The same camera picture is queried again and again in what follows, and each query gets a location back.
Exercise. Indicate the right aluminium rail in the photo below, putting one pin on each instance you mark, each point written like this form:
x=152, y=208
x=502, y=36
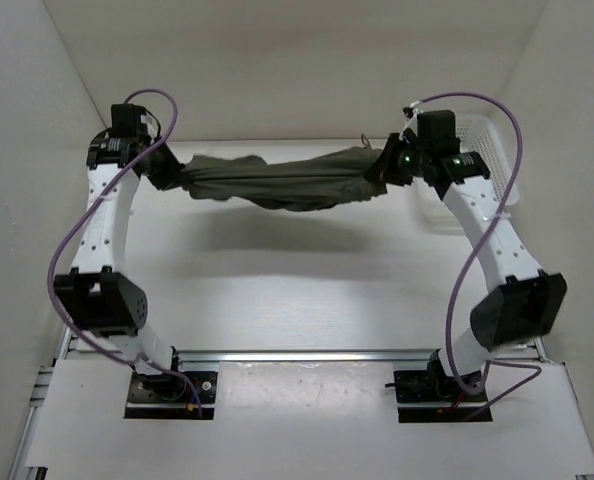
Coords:
x=538, y=346

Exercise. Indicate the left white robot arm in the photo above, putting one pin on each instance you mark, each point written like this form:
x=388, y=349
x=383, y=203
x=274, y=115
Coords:
x=95, y=297

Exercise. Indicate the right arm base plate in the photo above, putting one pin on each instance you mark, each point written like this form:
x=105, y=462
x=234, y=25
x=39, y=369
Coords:
x=419, y=401

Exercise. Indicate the olive green shorts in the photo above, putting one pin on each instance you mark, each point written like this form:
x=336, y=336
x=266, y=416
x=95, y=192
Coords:
x=319, y=183

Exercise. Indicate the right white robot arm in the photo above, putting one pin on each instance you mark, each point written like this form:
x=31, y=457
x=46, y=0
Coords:
x=522, y=299

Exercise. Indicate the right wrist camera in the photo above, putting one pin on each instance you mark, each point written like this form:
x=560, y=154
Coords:
x=433, y=132

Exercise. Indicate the front aluminium rail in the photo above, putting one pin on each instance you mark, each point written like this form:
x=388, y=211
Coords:
x=307, y=356

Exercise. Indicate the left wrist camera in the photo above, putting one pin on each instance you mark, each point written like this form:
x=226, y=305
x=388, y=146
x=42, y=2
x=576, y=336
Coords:
x=129, y=121

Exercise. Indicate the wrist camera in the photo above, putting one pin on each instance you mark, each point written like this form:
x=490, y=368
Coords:
x=129, y=121
x=433, y=132

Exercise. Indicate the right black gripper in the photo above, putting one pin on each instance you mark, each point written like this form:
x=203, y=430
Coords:
x=385, y=170

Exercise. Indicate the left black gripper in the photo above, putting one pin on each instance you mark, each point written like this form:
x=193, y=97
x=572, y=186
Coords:
x=171, y=178

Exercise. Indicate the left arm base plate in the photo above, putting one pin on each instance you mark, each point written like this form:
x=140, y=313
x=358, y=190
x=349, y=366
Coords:
x=197, y=390

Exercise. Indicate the white perforated plastic basket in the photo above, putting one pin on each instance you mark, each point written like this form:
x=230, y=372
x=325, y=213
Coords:
x=476, y=133

